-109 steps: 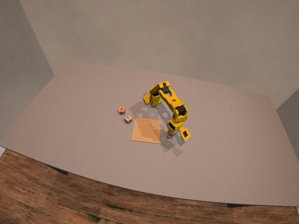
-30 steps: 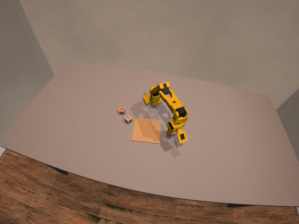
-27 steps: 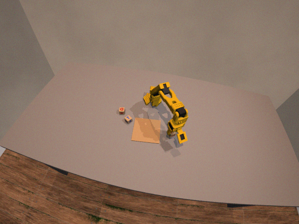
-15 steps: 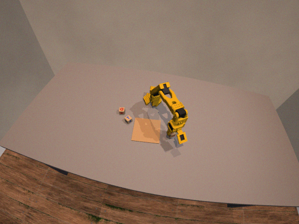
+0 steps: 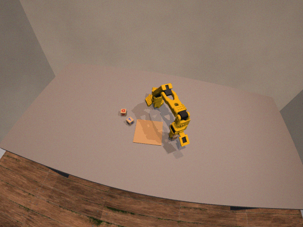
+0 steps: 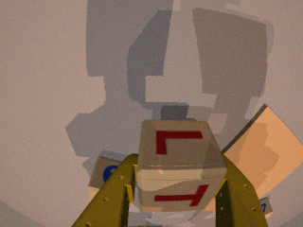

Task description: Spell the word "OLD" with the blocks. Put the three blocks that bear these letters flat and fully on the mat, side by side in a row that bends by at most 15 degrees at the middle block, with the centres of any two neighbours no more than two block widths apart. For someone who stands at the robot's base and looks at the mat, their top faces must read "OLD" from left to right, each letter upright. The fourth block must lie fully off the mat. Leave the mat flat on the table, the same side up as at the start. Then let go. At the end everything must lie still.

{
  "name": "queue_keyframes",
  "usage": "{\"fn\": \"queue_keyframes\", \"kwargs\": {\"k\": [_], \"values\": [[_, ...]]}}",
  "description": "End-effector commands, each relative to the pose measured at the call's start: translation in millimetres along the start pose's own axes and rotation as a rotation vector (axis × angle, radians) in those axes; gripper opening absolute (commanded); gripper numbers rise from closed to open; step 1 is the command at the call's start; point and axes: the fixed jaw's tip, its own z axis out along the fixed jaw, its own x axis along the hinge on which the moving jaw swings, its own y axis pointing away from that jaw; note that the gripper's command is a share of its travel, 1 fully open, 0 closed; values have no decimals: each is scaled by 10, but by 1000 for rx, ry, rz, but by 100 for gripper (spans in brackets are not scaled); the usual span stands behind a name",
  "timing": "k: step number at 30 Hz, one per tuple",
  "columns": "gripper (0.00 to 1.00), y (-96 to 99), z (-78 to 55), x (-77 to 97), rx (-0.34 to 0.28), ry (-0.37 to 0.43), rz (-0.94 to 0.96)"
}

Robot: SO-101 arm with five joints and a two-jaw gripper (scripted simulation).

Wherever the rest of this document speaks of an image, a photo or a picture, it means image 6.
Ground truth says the orange flat mat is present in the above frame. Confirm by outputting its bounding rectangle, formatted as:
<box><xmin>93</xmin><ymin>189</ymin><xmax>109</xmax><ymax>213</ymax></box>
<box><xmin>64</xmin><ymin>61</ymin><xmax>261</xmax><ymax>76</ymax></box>
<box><xmin>221</xmin><ymin>104</ymin><xmax>303</xmax><ymax>198</ymax></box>

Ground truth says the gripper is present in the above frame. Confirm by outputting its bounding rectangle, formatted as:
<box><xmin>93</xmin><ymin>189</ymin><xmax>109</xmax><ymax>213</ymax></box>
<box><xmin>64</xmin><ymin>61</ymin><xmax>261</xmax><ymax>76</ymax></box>
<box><xmin>71</xmin><ymin>153</ymin><xmax>268</xmax><ymax>227</ymax></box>

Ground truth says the tan block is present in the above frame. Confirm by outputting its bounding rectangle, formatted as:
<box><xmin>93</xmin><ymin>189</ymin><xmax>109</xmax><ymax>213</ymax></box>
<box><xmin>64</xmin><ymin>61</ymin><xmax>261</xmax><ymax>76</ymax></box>
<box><xmin>136</xmin><ymin>119</ymin><xmax>228</xmax><ymax>212</ymax></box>
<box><xmin>259</xmin><ymin>198</ymin><xmax>273</xmax><ymax>218</ymax></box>
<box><xmin>88</xmin><ymin>157</ymin><xmax>121</xmax><ymax>202</ymax></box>

